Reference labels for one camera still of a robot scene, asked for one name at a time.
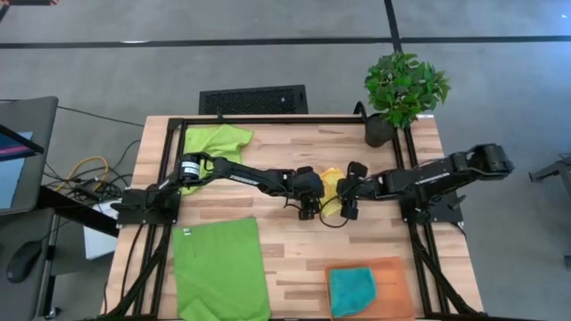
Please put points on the black table rail frame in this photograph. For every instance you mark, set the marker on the black table rail frame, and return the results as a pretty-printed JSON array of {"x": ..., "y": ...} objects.
[{"x": 267, "y": 120}]

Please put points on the white box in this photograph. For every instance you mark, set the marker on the white box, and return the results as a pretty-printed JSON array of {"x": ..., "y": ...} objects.
[{"x": 98, "y": 241}]

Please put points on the orange tray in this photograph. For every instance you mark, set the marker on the orange tray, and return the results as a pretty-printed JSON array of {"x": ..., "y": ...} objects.
[{"x": 394, "y": 285}]

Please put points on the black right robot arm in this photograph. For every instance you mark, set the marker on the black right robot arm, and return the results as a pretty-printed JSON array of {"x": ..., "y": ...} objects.
[{"x": 428, "y": 176}]

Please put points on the teal microfiber towel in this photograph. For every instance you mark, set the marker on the teal microfiber towel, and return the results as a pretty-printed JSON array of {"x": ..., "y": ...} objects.
[{"x": 352, "y": 292}]

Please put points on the grey chair base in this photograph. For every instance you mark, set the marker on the grey chair base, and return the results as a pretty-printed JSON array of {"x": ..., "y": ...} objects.
[{"x": 551, "y": 171}]

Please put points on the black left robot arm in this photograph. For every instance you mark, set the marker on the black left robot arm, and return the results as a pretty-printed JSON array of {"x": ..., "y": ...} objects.
[{"x": 250, "y": 176}]

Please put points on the black grille box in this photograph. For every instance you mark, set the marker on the black grille box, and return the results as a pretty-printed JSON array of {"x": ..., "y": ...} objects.
[{"x": 254, "y": 100}]

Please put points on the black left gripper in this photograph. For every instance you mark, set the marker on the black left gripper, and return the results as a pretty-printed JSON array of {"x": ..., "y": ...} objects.
[{"x": 303, "y": 187}]

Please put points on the dark grey side desk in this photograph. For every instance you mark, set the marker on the dark grey side desk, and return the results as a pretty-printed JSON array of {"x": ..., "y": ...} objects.
[{"x": 27, "y": 303}]

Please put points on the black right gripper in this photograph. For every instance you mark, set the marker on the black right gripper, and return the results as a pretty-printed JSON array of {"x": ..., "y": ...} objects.
[{"x": 358, "y": 189}]

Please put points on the green leafy plant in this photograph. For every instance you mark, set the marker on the green leafy plant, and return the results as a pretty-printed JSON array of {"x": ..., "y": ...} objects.
[{"x": 406, "y": 87}]

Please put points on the large green microfiber towel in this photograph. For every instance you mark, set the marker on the large green microfiber towel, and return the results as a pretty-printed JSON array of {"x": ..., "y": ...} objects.
[{"x": 218, "y": 272}]

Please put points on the grey computer monitor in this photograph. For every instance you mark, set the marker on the grey computer monitor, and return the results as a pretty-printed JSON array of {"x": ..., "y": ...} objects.
[{"x": 35, "y": 169}]

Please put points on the lime green microfiber towel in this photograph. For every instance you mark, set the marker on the lime green microfiber towel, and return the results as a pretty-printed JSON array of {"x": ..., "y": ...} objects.
[{"x": 218, "y": 140}]

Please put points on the black computer mouse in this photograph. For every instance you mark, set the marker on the black computer mouse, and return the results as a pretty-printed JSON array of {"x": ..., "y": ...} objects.
[{"x": 23, "y": 262}]

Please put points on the black plant pot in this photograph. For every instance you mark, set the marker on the black plant pot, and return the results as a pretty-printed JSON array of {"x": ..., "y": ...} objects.
[{"x": 378, "y": 134}]

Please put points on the yellow microfiber towel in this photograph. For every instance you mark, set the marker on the yellow microfiber towel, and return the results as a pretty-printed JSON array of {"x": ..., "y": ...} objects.
[{"x": 332, "y": 185}]

